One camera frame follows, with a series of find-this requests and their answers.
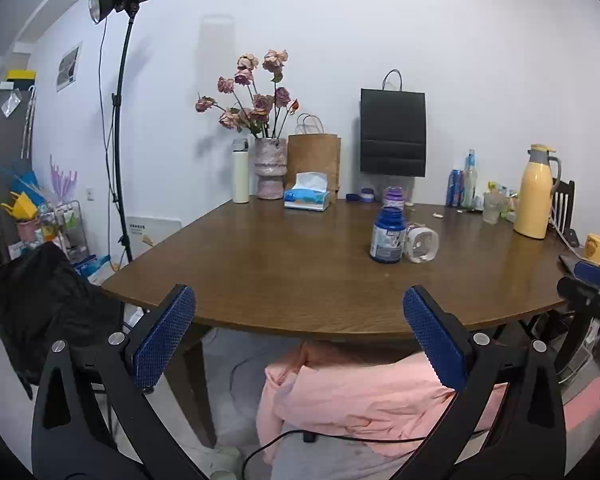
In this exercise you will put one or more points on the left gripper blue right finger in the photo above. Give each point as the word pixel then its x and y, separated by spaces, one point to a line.
pixel 440 335

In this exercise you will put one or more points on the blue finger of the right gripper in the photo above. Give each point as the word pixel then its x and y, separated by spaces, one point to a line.
pixel 579 292
pixel 587 272

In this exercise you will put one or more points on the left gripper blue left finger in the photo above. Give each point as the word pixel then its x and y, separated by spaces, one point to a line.
pixel 156 336

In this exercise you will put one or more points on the blue labelled plastic jar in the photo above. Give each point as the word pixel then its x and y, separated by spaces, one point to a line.
pixel 386 245

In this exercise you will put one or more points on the yellow mug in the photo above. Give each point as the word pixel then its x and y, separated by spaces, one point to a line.
pixel 592 248

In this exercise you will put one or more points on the black phone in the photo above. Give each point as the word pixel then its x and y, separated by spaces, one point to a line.
pixel 572 265

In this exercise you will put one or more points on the pink cloth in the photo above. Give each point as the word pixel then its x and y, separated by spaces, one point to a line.
pixel 322 388

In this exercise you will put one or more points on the dark wooden chair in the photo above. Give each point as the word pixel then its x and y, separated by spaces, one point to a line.
pixel 562 206

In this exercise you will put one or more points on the yellow thermos jug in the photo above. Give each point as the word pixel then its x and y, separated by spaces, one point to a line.
pixel 538 185

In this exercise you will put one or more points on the clear plastic jar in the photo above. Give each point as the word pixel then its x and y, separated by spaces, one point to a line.
pixel 421 244

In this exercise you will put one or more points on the white flat box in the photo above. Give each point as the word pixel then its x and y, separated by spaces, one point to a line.
pixel 147 232

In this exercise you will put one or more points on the drinking glass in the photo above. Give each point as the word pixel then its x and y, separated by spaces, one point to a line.
pixel 492 205

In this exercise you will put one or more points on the black jacket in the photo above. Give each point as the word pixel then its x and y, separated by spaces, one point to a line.
pixel 43 299

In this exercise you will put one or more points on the blue soda can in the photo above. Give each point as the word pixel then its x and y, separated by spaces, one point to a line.
pixel 454 193

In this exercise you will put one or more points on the clear drink bottle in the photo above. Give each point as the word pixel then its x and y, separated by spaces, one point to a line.
pixel 469 181

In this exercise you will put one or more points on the purple supplement bottle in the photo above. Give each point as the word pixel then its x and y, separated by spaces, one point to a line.
pixel 393 197

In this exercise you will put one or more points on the blue tissue box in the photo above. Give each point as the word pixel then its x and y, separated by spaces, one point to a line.
pixel 309 192

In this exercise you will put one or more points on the white thermos bottle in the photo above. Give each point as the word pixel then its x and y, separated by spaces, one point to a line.
pixel 240 159

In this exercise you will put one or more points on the pink ceramic vase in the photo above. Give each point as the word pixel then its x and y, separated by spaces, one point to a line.
pixel 270 165

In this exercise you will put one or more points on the black paper bag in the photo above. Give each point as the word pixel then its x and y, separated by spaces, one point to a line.
pixel 393 129

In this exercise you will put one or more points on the brown paper bag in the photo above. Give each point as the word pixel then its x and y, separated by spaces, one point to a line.
pixel 312 149

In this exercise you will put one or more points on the dried pink roses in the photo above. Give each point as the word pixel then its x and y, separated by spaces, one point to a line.
pixel 259 103

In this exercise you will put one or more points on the studio light on stand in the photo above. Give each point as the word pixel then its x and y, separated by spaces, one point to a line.
pixel 99 11

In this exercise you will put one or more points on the wire storage rack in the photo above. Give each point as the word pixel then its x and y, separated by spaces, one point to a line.
pixel 63 225

